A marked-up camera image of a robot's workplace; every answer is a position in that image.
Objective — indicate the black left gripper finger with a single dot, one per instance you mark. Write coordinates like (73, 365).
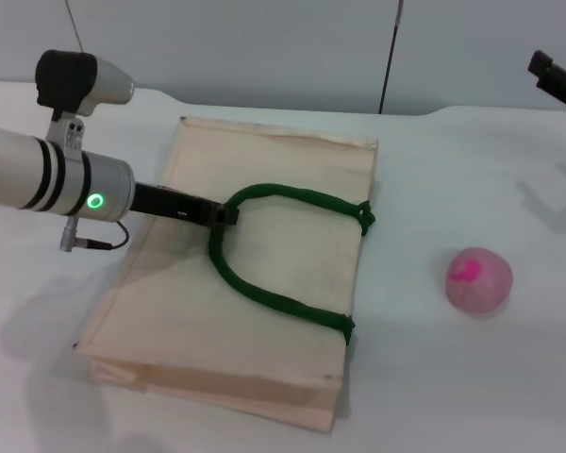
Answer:
(227, 215)

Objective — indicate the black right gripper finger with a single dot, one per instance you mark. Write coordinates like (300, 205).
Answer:
(563, 87)

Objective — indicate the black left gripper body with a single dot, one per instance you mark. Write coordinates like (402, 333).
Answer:
(170, 204)

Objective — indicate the pink peach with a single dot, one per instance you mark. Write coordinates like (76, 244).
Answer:
(478, 281)

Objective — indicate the dark vertical background pole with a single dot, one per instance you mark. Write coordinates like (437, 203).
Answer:
(388, 66)

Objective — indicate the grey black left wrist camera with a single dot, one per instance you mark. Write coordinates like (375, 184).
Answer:
(82, 82)

